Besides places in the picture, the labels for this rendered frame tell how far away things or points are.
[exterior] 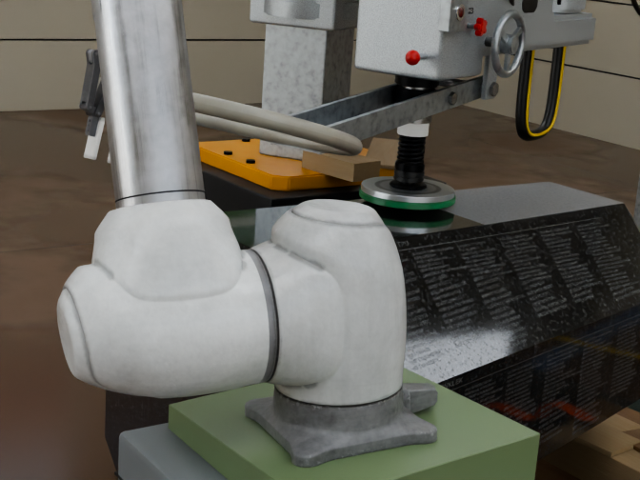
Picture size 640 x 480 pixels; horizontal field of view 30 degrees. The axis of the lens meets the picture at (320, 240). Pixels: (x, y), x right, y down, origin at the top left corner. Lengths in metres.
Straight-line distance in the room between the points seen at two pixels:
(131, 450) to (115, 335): 0.28
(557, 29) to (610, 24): 5.87
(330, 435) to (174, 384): 0.20
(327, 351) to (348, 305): 0.06
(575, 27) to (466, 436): 1.88
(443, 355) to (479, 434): 0.89
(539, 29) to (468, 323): 0.86
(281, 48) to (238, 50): 5.93
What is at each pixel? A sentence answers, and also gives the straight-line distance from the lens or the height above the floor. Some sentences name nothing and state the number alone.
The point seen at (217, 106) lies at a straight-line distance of 1.87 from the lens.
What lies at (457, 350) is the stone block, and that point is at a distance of 2.34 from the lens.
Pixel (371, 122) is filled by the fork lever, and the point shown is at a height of 1.05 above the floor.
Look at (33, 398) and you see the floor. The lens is 3.66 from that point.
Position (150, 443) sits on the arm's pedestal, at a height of 0.80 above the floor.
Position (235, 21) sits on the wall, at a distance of 9.19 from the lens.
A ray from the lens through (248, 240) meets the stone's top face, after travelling 2.31.
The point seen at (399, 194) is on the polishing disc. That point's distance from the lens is 2.60.
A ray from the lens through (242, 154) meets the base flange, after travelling 3.35.
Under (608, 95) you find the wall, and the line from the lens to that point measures 8.91.
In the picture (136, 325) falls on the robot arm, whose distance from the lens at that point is 1.24.
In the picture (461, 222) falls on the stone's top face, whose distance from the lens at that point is 2.58.
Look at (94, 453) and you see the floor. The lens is 3.31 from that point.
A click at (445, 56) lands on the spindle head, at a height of 1.18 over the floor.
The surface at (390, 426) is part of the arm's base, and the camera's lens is 1.38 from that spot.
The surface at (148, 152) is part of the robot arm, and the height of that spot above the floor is 1.18.
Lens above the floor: 1.44
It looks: 15 degrees down
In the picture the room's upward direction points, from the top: 4 degrees clockwise
